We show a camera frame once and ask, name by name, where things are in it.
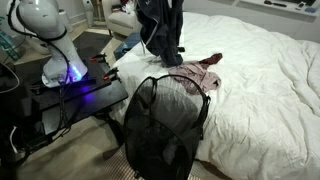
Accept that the dark navy hoodie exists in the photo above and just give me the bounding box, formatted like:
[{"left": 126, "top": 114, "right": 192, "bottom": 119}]
[{"left": 136, "top": 0, "right": 184, "bottom": 67}]

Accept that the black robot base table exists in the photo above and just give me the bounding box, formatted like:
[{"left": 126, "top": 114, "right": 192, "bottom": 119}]
[{"left": 15, "top": 59, "right": 128, "bottom": 135}]

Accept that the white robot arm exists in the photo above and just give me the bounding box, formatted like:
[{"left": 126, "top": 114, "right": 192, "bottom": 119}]
[{"left": 7, "top": 0, "right": 88, "bottom": 88}]

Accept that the black mesh laundry bag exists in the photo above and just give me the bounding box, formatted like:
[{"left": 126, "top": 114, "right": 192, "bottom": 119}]
[{"left": 124, "top": 75, "right": 210, "bottom": 180}]

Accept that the pink mauve garment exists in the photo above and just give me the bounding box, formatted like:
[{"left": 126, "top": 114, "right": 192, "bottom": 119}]
[{"left": 168, "top": 62, "right": 221, "bottom": 94}]

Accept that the dark red garment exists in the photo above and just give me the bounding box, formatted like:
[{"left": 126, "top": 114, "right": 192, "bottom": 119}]
[{"left": 200, "top": 53, "right": 223, "bottom": 65}]

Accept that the beige armchair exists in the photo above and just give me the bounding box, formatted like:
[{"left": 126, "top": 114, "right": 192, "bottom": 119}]
[{"left": 102, "top": 0, "right": 141, "bottom": 36}]

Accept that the white duvet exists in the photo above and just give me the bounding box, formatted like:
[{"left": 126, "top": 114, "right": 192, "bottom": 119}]
[{"left": 109, "top": 11, "right": 320, "bottom": 180}]

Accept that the black remote on sill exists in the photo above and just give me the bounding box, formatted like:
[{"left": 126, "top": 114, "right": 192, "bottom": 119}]
[{"left": 264, "top": 0, "right": 287, "bottom": 7}]

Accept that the orange handled clamp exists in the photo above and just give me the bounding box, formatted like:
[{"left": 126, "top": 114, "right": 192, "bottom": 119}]
[
  {"left": 90, "top": 53, "right": 107, "bottom": 62},
  {"left": 102, "top": 67, "right": 119, "bottom": 81}
]

